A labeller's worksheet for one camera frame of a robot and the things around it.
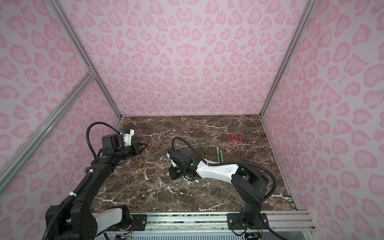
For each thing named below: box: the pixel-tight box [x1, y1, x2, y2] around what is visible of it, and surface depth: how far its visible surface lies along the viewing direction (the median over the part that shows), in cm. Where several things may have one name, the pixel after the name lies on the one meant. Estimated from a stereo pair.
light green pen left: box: [216, 146, 220, 163], surface depth 100 cm
